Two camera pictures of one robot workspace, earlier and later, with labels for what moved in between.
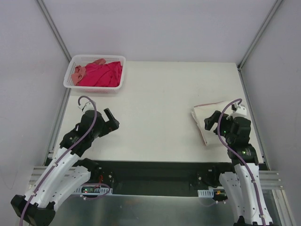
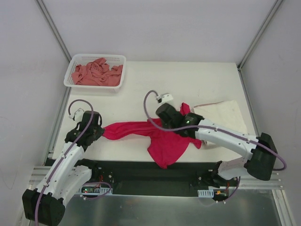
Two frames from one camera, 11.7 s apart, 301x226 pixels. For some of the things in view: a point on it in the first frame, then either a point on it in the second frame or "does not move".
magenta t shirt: x=108 y=74 -> x=169 y=148
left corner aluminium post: x=54 y=28 does not move
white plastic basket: x=100 y=74 does not move
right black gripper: x=214 y=121 -> x=178 y=117
